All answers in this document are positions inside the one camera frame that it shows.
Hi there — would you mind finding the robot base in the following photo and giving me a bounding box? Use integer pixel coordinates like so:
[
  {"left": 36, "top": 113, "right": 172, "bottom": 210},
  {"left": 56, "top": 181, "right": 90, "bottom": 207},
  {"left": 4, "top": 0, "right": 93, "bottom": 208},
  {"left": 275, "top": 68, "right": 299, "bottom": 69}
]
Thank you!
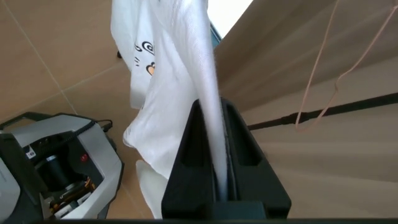
[{"left": 0, "top": 111, "right": 126, "bottom": 223}]

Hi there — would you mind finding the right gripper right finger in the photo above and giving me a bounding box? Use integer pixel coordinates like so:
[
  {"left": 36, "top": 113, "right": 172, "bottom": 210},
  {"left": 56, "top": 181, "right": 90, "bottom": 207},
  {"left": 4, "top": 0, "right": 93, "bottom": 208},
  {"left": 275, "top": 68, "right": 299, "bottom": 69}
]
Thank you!
[{"left": 220, "top": 98, "right": 292, "bottom": 219}]

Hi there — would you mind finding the pink clothes hanger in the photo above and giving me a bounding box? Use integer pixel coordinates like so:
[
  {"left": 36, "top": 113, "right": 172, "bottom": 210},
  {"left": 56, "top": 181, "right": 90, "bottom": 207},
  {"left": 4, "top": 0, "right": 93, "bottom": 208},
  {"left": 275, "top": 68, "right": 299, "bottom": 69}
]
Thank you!
[{"left": 294, "top": 0, "right": 398, "bottom": 133}]

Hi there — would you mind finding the black clothes rack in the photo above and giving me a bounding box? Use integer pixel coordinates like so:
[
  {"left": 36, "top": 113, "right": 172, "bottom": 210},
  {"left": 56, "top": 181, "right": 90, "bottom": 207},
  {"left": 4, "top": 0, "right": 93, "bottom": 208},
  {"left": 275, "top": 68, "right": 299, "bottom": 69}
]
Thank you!
[{"left": 247, "top": 91, "right": 398, "bottom": 132}]

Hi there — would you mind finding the white printed t-shirt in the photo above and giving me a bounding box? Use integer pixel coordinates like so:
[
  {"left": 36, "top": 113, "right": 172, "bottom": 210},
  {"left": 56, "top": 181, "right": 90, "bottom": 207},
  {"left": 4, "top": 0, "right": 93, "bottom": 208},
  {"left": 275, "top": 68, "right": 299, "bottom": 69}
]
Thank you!
[{"left": 110, "top": 0, "right": 229, "bottom": 220}]

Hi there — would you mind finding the window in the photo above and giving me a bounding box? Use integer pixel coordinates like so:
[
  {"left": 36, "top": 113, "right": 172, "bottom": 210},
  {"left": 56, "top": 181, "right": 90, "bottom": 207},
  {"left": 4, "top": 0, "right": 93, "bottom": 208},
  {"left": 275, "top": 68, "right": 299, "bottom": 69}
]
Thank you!
[{"left": 206, "top": 0, "right": 254, "bottom": 48}]

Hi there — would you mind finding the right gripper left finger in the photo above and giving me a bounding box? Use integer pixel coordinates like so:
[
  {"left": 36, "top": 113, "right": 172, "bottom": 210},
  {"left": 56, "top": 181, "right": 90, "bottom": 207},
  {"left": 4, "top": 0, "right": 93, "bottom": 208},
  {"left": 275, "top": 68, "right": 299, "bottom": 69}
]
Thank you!
[{"left": 160, "top": 98, "right": 219, "bottom": 219}]

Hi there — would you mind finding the beige curtain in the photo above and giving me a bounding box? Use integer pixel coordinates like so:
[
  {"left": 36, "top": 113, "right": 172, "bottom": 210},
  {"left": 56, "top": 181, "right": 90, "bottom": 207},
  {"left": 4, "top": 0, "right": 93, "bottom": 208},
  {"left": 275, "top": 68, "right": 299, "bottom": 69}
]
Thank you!
[{"left": 213, "top": 0, "right": 398, "bottom": 219}]

